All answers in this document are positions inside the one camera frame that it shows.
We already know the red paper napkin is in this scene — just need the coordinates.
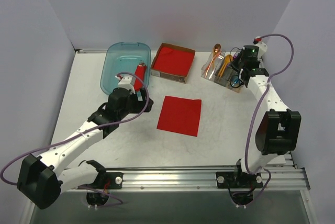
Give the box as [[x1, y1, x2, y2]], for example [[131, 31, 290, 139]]
[[157, 96, 202, 137]]

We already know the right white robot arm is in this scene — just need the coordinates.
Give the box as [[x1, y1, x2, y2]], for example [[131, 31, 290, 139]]
[[232, 44, 302, 187]]

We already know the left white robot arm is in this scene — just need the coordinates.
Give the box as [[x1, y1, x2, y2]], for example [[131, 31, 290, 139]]
[[17, 87, 153, 209]]

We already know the rolled red napkin bundle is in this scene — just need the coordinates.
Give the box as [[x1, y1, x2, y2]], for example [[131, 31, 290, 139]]
[[133, 60, 147, 92]]

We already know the red napkin stack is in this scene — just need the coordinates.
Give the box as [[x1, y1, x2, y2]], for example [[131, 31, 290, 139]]
[[153, 47, 195, 77]]

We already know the cardboard napkin box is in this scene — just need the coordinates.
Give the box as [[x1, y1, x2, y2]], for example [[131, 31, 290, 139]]
[[150, 43, 196, 84]]

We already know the yellow plastic spoon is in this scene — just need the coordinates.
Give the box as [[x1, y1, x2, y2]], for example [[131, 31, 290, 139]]
[[217, 54, 233, 77]]

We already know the silver fork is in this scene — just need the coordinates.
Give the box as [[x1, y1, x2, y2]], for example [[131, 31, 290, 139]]
[[217, 50, 226, 63]]

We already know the clear utensil organizer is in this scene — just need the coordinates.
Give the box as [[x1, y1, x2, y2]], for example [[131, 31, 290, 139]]
[[201, 51, 243, 93]]

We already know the copper metallic spoon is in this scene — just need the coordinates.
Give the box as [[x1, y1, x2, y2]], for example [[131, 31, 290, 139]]
[[205, 43, 221, 77]]

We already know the teal plastic basin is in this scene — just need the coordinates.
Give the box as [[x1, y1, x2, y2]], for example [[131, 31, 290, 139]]
[[100, 42, 151, 95]]

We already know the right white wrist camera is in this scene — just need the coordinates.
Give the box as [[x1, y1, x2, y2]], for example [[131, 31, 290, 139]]
[[253, 37, 267, 59]]

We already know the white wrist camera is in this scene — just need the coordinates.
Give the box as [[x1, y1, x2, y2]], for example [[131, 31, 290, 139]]
[[115, 75, 135, 91], [253, 37, 267, 59]]

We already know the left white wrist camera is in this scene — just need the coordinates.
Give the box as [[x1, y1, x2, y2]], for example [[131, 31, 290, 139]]
[[115, 75, 135, 91]]

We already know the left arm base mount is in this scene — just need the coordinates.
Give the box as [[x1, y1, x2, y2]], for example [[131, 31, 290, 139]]
[[83, 171, 124, 189]]

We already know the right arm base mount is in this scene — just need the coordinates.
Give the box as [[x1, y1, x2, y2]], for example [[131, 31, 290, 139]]
[[216, 166, 263, 189]]

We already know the aluminium frame rail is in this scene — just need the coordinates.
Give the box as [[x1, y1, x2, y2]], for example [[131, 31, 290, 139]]
[[28, 48, 311, 193]]

